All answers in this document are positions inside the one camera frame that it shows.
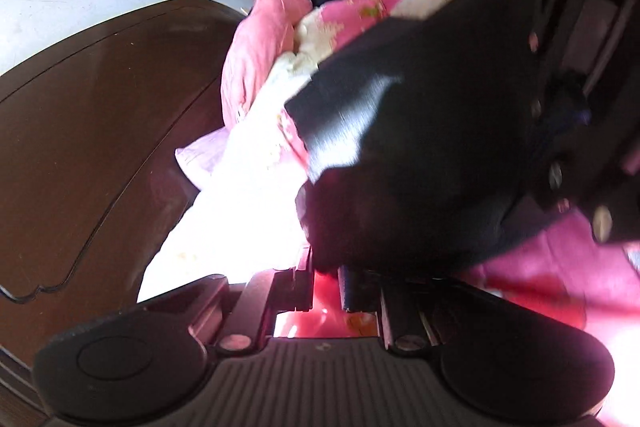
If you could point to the pink floral quilt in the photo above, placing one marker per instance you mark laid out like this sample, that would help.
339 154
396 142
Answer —
260 37

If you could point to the magenta blanket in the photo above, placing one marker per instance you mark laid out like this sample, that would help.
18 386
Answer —
540 277

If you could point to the white printed bed sheet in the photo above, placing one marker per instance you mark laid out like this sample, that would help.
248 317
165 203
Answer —
240 217

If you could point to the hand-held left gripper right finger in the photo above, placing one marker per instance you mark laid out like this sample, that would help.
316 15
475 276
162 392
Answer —
351 293

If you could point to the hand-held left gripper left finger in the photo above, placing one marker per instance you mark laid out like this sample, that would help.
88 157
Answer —
294 289

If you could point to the black pants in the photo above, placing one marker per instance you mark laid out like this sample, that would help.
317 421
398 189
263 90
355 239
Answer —
430 142

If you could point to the dark brown wooden headboard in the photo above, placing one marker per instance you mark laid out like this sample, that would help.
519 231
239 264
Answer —
85 157

